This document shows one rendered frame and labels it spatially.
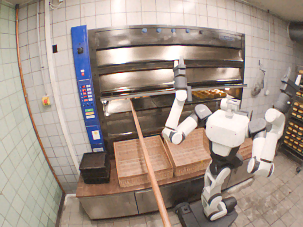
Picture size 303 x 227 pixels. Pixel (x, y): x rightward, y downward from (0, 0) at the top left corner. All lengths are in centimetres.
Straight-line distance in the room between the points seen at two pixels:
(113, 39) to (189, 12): 88
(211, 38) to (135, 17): 92
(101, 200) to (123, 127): 85
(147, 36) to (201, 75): 77
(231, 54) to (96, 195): 225
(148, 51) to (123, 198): 154
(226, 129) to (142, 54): 109
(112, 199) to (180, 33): 189
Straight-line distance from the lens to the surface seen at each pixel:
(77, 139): 190
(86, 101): 166
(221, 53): 203
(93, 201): 175
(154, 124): 182
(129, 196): 169
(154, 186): 79
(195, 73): 185
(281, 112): 83
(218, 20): 206
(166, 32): 172
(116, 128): 178
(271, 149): 81
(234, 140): 99
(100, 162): 165
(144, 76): 165
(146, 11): 170
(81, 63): 161
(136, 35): 164
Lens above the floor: 179
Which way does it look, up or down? 22 degrees down
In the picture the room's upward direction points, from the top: 3 degrees counter-clockwise
